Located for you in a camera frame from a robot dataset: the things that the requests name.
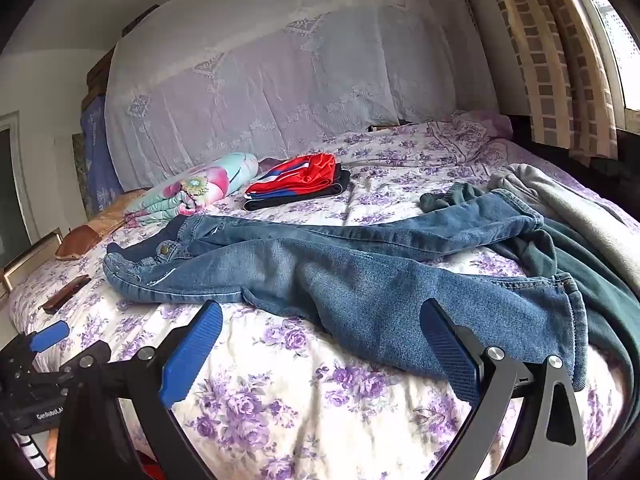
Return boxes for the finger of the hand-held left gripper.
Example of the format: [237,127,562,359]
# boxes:
[0,320,71,388]

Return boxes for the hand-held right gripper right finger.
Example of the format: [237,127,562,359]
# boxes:
[421,297,588,480]

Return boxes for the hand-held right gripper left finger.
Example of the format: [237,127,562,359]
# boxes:
[55,300,226,480]

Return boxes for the blue denim jeans pants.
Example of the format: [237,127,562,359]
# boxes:
[102,191,588,392]

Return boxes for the dark brown phone case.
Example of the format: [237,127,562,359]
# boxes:
[41,275,91,315]

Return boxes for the purple floral bedsheet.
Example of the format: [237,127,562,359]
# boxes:
[7,110,640,480]

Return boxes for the brown pillow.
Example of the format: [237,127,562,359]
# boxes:
[55,195,151,261]

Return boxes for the white framed glass door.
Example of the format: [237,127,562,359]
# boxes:
[0,112,40,256]

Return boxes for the dark green sweatpants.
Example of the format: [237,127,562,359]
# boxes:
[419,182,640,413]

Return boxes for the floral pastel pillow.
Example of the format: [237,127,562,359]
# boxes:
[122,151,261,226]

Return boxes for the blue patterned cloth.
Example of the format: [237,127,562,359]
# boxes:
[80,95,123,221]

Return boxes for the grey sweatpants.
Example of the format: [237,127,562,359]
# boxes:
[487,162,640,301]

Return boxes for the folded red and navy clothes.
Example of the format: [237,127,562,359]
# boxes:
[243,162,351,212]

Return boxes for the red folded garment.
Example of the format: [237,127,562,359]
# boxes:
[245,154,337,198]

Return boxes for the white lace cover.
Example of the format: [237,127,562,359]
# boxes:
[104,0,458,191]

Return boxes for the beige checked curtain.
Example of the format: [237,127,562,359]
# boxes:
[480,0,621,161]

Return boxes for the window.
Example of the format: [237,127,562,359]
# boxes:
[565,0,640,131]

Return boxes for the black bed frame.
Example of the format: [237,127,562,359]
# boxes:
[500,112,640,211]

